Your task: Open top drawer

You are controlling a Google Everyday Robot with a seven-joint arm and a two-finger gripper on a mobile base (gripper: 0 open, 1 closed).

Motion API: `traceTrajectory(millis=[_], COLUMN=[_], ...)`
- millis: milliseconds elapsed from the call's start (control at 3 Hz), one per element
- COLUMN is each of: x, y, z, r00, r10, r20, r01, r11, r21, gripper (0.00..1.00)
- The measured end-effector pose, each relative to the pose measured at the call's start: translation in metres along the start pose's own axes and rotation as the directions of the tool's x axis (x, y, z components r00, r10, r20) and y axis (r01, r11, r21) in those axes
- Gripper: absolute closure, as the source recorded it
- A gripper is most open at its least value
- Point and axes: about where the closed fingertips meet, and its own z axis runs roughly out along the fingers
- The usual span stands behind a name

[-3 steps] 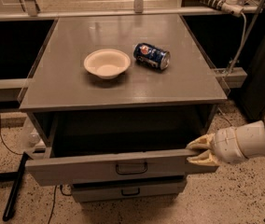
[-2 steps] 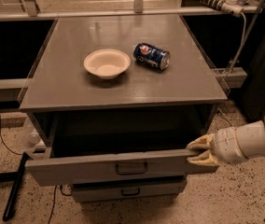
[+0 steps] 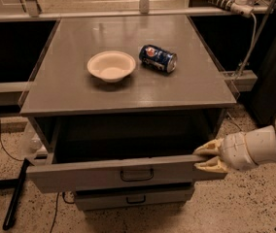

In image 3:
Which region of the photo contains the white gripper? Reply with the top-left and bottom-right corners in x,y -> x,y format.
193,132 -> 257,173

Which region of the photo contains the grey top drawer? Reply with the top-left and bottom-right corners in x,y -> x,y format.
27,155 -> 225,193

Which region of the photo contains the grey drawer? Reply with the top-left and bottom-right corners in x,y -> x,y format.
27,155 -> 225,193
74,183 -> 194,211

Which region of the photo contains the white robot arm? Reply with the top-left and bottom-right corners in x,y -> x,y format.
193,119 -> 276,173

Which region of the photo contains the grey drawer cabinet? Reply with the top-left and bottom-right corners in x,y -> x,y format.
18,15 -> 239,212

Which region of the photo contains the grey bottom drawer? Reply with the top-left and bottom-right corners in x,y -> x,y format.
74,183 -> 194,211

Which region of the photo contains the blue pepsi can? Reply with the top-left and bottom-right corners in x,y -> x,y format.
139,45 -> 177,74

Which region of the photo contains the white paper bowl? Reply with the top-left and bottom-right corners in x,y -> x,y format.
86,50 -> 136,83

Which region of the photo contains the white power strip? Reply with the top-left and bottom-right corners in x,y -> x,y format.
206,0 -> 254,17

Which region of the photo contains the black metal floor stand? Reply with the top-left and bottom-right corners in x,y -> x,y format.
0,158 -> 30,231

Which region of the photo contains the black top drawer handle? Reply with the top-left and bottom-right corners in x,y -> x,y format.
121,169 -> 154,182

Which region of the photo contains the black drawer handle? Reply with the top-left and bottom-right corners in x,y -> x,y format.
121,169 -> 154,182
125,195 -> 146,205

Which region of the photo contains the black bottom drawer handle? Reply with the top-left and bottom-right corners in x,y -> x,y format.
125,195 -> 146,205

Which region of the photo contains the white power cable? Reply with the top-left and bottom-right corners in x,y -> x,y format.
233,13 -> 258,80

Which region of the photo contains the black floor cable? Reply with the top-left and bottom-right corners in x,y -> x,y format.
0,112 -> 25,163

